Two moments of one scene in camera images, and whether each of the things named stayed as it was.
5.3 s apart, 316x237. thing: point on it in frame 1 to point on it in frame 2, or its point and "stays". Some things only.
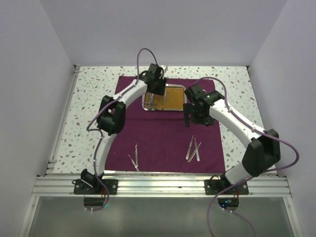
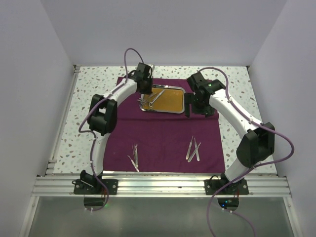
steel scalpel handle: [196, 150] stays
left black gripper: [161, 91] to [148, 91]
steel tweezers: [134, 163] stays
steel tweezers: [189, 148] stays
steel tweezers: [164, 98] to [134, 152]
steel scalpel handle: [193, 153] stays
